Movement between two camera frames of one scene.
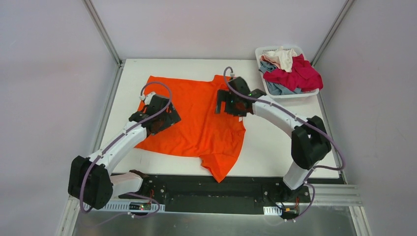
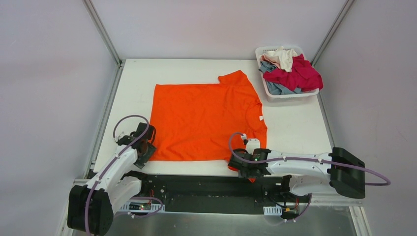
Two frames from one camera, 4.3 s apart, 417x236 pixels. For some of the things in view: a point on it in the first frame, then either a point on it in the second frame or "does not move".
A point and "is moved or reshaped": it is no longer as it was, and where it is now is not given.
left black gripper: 170,115 to 145,154
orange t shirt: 216,139 is moved or reshaped
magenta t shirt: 303,77 does not move
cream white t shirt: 284,57 does not move
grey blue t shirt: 274,88 does not move
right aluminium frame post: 332,32 does not move
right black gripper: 224,103 to 236,164
